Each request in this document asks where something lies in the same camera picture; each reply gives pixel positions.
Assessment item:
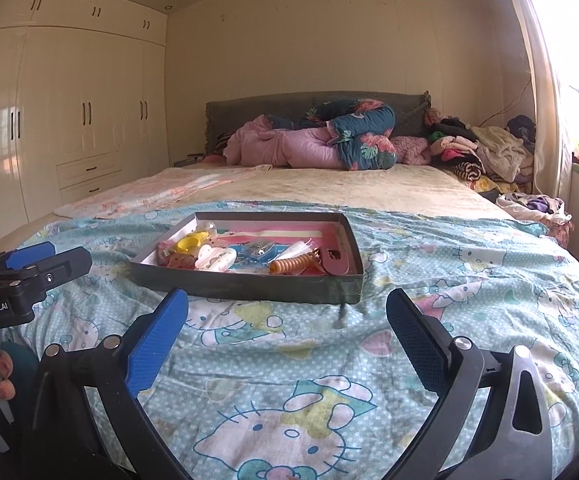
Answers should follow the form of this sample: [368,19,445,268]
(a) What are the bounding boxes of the small box of hairpins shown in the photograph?
[242,240,276,263]

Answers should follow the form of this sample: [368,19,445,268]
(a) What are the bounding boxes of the peach floral blanket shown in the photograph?
[53,165,273,220]

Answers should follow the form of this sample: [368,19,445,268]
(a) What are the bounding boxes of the peach spiral hair tie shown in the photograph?
[267,251,324,276]

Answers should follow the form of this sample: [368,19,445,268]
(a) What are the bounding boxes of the sheer pink dotted hair bow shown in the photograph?
[156,240,200,270]

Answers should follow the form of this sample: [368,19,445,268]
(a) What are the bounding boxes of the beige bed cover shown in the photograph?
[0,165,510,252]

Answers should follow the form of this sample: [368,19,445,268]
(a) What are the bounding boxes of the dark floral quilted garment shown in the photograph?
[266,98,398,171]

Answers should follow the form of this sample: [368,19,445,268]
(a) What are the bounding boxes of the dark shallow cardboard box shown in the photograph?
[130,210,364,304]

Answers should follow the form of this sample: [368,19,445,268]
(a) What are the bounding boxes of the pink padded garment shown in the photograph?
[222,115,431,171]

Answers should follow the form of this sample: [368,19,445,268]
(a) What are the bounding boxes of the dark red oval hair clip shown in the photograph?
[319,247,349,276]

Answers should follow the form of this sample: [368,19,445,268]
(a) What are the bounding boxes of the clear plastic bag white card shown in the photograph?
[273,238,320,263]

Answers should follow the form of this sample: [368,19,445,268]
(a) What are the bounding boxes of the yellow hoop earrings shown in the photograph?
[174,228,216,255]

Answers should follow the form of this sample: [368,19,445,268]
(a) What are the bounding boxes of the cream white claw clip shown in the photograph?
[195,245,237,272]

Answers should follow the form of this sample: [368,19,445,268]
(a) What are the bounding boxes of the person's left hand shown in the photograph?
[0,350,16,401]

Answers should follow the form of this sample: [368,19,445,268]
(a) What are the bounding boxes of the pile of clothes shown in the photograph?
[425,107,575,247]

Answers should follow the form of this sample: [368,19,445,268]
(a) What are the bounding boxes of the dark grey headboard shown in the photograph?
[204,91,431,155]

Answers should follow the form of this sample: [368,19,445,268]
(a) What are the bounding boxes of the cream curtain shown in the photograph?
[511,0,579,200]

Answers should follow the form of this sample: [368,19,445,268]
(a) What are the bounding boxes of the cream wardrobe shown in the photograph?
[0,0,169,238]

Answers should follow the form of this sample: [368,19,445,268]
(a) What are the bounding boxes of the Hello Kitty blue quilt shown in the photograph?
[0,199,579,480]

